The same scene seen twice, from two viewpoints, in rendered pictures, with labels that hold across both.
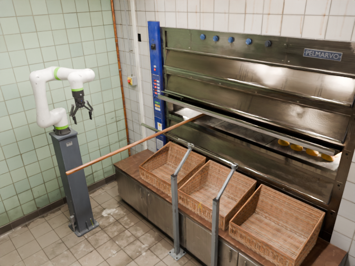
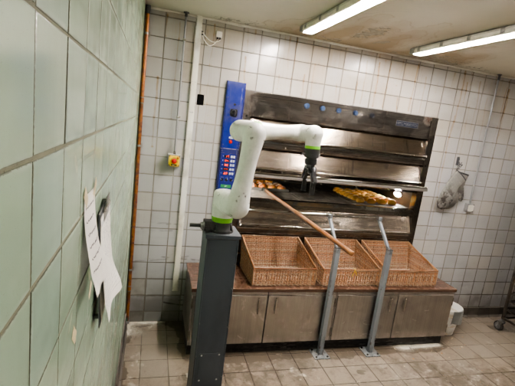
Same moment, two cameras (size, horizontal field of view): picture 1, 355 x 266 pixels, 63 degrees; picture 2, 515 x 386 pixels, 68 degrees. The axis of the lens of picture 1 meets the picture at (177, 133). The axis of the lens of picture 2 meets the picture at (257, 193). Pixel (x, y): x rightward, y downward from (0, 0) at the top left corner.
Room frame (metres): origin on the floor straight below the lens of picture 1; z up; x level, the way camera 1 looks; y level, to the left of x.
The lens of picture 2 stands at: (1.44, 2.98, 1.86)
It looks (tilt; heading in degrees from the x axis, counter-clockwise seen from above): 11 degrees down; 297
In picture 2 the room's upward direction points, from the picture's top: 7 degrees clockwise
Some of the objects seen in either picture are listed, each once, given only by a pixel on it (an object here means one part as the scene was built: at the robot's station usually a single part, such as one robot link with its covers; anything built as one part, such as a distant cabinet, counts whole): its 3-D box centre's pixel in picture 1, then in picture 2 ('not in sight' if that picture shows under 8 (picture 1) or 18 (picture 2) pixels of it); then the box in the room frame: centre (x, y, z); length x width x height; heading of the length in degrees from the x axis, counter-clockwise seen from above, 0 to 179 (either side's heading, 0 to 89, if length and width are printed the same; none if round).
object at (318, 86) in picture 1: (237, 70); (343, 138); (2.39, -0.52, 1.80); 1.79 x 0.11 x 0.19; 43
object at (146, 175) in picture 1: (171, 167); (277, 259); (2.63, 0.07, 0.72); 0.56 x 0.49 x 0.28; 44
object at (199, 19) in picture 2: (139, 82); (186, 161); (3.41, 0.44, 1.45); 0.05 x 0.02 x 2.30; 43
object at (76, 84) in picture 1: (76, 80); (313, 136); (2.23, 0.77, 1.81); 0.13 x 0.11 x 0.14; 148
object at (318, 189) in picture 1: (233, 152); (329, 220); (2.39, -0.52, 1.02); 1.79 x 0.11 x 0.19; 43
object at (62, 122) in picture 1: (58, 118); (224, 205); (2.57, 1.13, 1.36); 0.16 x 0.13 x 0.19; 149
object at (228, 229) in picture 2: (59, 127); (211, 224); (2.62, 1.16, 1.23); 0.26 x 0.15 x 0.06; 44
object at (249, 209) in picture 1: (274, 224); (397, 262); (1.75, -0.75, 0.72); 0.56 x 0.49 x 0.28; 44
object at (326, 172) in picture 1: (235, 138); (331, 205); (2.41, -0.54, 1.16); 1.80 x 0.06 x 0.04; 43
